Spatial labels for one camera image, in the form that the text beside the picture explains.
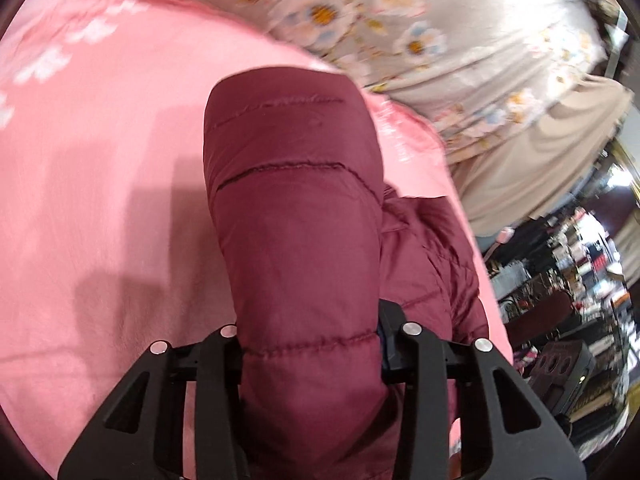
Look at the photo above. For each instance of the black stool with holes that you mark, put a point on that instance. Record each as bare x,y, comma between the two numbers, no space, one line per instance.
560,367

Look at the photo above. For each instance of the pink blanket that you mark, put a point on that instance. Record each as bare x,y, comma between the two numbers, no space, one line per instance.
100,160

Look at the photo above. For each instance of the grey floral bedsheet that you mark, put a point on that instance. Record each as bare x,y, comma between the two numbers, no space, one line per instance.
475,20

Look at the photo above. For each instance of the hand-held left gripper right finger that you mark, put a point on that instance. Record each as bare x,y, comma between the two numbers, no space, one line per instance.
396,342

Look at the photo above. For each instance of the beige cloth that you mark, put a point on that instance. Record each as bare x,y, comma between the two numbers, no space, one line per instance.
540,160

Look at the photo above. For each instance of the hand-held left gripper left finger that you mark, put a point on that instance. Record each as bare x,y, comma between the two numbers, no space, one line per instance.
220,365

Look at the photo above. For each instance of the dark red chair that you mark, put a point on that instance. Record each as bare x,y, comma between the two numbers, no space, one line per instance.
540,317

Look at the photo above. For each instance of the maroon puffer jacket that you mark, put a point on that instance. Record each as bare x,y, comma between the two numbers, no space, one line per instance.
300,210

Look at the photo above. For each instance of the cluttered shelf of goods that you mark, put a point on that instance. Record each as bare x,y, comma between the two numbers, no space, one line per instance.
595,260

